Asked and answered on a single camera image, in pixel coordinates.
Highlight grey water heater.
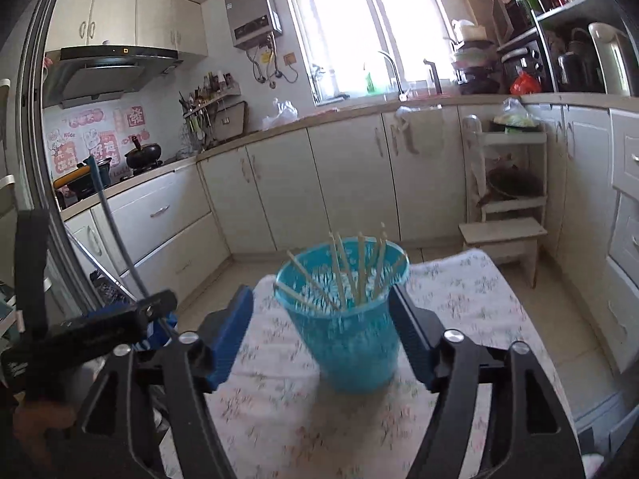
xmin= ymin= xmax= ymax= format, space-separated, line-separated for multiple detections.
xmin=224 ymin=0 xmax=283 ymax=51

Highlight cream kitchen cabinets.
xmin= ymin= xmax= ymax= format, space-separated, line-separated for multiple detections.
xmin=64 ymin=95 xmax=638 ymax=371

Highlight red plastic bag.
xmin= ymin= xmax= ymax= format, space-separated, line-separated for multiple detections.
xmin=510 ymin=70 xmax=543 ymax=96

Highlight chrome kitchen faucet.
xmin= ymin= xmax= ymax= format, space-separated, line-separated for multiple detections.
xmin=378 ymin=50 xmax=407 ymax=102

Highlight black wok on stove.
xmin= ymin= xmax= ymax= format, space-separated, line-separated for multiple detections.
xmin=126 ymin=135 xmax=163 ymax=170

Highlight wooden chopstick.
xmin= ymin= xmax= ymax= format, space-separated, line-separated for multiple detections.
xmin=355 ymin=232 xmax=366 ymax=306
xmin=274 ymin=281 xmax=335 ymax=314
xmin=371 ymin=223 xmax=388 ymax=299
xmin=287 ymin=251 xmax=339 ymax=310
xmin=329 ymin=232 xmax=347 ymax=310
xmin=337 ymin=232 xmax=357 ymax=307
xmin=374 ymin=254 xmax=406 ymax=297

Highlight white shelf rack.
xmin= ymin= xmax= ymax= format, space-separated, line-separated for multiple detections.
xmin=493 ymin=0 xmax=638 ymax=94

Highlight wall utensil rack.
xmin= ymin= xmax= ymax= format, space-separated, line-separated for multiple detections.
xmin=179 ymin=71 xmax=248 ymax=151

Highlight white step stool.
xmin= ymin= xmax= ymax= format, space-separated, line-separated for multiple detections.
xmin=458 ymin=218 xmax=547 ymax=288

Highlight black toaster oven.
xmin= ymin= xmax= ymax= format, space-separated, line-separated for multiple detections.
xmin=500 ymin=40 xmax=547 ymax=91

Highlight white rolling storage cart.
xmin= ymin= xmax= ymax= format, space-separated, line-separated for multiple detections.
xmin=460 ymin=115 xmax=548 ymax=223

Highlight teal perforated plastic basket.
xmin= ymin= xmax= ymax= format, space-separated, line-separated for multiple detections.
xmin=274 ymin=234 xmax=411 ymax=394

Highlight black range hood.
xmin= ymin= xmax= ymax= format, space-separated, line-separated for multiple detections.
xmin=42 ymin=44 xmax=182 ymax=108

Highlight white hanging bag on cabinet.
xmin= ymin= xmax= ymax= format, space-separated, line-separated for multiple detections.
xmin=395 ymin=105 xmax=444 ymax=157

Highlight person's left hand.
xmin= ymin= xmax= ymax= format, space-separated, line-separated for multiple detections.
xmin=13 ymin=401 xmax=76 ymax=468

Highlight blue dustpan with handle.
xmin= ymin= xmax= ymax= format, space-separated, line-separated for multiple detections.
xmin=87 ymin=156 xmax=151 ymax=299

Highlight white plastic bag on counter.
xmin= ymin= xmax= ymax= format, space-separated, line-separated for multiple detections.
xmin=262 ymin=99 xmax=299 ymax=131

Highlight floral tablecloth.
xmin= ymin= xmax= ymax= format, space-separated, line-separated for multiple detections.
xmin=206 ymin=250 xmax=560 ymax=478

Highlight white electric kettle pot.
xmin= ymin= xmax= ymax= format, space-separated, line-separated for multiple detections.
xmin=588 ymin=22 xmax=638 ymax=96

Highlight upper wall cabinets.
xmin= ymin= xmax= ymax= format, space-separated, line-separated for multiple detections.
xmin=46 ymin=0 xmax=208 ymax=56

